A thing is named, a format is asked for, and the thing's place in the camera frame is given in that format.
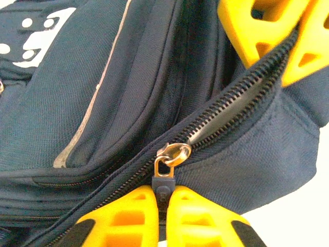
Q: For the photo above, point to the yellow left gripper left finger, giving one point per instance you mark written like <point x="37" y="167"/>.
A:
<point x="123" y="221"/>

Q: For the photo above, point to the navy blue backpack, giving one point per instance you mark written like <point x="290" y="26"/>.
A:
<point x="102" y="103"/>

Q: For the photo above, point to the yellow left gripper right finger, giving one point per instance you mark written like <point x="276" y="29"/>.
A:
<point x="200" y="221"/>

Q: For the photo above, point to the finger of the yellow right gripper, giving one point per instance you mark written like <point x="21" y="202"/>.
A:
<point x="239" y="23"/>
<point x="316" y="38"/>

